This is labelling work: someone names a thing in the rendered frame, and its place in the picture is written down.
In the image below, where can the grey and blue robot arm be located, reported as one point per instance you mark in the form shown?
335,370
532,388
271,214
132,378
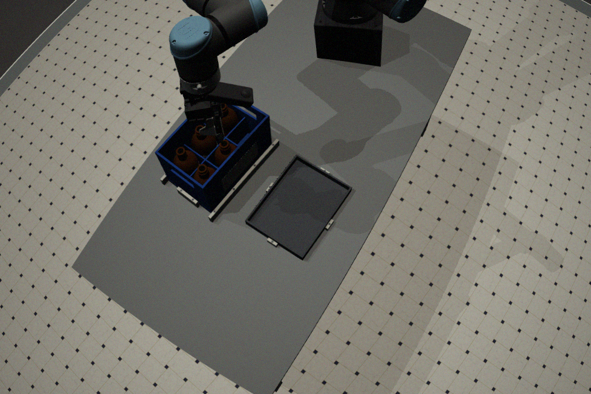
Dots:
196,41

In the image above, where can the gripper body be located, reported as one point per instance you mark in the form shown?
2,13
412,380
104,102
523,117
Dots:
197,108

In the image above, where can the brown glass bottle with white label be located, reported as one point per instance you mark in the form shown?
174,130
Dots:
186,160

